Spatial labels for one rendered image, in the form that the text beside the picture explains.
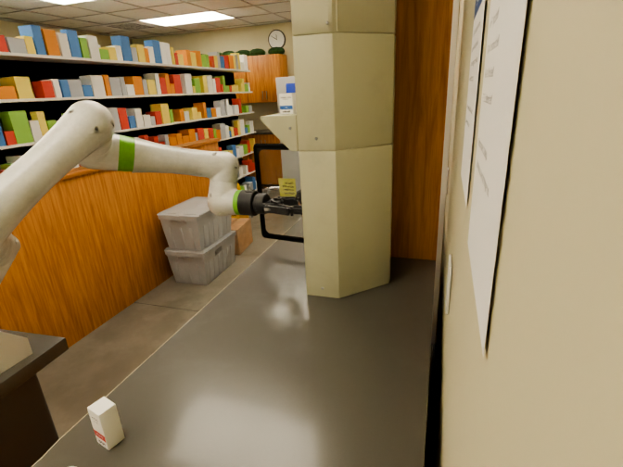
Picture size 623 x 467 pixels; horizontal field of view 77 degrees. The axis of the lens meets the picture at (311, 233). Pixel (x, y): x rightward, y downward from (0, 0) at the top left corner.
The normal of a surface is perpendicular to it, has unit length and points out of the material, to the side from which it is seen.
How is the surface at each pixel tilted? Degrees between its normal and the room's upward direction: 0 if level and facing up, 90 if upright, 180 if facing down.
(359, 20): 90
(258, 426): 0
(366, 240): 90
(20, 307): 90
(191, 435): 0
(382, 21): 90
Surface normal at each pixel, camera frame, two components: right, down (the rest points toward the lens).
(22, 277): 0.95, 0.06
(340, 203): 0.46, 0.29
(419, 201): -0.31, 0.34
